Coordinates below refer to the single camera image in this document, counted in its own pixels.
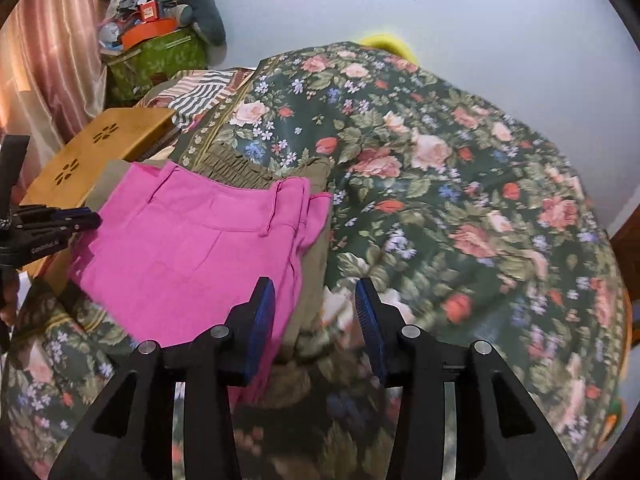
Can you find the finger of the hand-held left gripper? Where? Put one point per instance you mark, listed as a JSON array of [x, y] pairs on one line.
[[87, 223], [45, 211]]

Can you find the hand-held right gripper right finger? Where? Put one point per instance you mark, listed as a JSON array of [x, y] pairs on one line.
[[372, 325]]

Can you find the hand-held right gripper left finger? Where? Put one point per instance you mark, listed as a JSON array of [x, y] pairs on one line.
[[262, 325]]

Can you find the pink pants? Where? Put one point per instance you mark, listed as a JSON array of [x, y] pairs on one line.
[[175, 260]]

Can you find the olive green pants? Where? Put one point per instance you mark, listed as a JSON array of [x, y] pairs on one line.
[[235, 165]]

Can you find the person's left hand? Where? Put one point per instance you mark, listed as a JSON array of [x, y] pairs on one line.
[[7, 305]]

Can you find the wooden lap desk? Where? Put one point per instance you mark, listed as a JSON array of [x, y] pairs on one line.
[[100, 145]]

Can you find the pink striped curtain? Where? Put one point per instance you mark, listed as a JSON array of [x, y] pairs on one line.
[[50, 60]]

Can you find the floral blanket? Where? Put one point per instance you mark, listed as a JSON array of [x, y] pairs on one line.
[[450, 185]]

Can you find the striped patchwork blanket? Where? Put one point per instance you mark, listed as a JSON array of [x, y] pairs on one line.
[[200, 95]]

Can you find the green patterned bag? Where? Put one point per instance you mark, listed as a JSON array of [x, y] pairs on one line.
[[150, 60]]

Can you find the orange box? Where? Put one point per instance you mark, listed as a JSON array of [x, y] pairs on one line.
[[145, 32]]

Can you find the small red box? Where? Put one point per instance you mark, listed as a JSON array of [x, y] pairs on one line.
[[148, 11]]

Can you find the grey plush pillow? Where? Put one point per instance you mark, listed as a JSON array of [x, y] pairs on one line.
[[205, 10]]

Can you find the yellow foam tube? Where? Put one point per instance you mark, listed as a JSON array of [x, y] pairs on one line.
[[382, 40]]

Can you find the wooden bed frame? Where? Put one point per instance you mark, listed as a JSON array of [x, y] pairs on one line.
[[627, 260]]

